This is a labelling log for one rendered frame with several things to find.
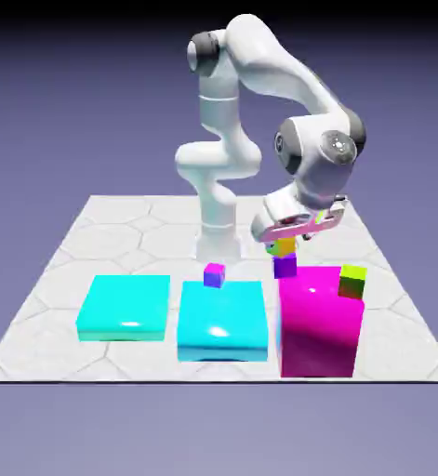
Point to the small yellow-green cube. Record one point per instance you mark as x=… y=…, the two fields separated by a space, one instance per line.
x=352 y=282

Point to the large magenta box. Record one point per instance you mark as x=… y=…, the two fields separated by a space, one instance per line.
x=319 y=323

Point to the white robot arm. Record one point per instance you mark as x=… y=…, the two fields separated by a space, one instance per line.
x=218 y=122

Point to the small magenta cube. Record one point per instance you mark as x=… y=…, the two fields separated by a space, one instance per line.
x=215 y=275

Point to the small purple cube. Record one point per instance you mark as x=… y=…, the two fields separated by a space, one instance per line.
x=284 y=267

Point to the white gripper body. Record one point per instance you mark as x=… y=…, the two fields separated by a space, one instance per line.
x=296 y=219

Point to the large cyan box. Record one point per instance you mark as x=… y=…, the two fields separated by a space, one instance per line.
x=123 y=308
x=222 y=319

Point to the small orange cube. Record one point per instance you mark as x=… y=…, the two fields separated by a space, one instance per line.
x=286 y=246

